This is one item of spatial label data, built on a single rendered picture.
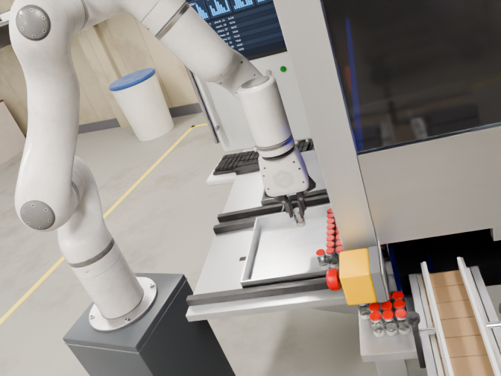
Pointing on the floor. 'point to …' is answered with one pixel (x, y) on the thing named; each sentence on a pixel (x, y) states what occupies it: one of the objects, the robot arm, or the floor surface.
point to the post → (330, 127)
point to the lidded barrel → (143, 104)
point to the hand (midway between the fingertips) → (295, 206)
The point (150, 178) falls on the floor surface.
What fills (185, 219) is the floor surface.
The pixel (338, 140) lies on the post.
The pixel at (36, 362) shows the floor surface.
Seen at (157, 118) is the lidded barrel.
